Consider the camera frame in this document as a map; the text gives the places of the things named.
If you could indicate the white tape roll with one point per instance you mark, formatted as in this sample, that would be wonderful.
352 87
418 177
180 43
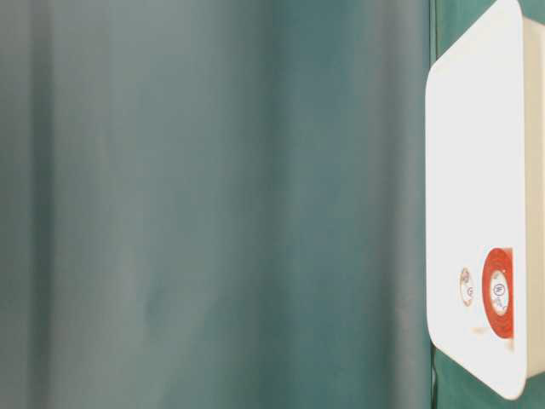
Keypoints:
469 292

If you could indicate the orange tape roll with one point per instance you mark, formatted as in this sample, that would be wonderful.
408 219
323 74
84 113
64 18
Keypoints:
497 291

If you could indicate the white plastic case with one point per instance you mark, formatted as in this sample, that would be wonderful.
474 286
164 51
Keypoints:
485 189

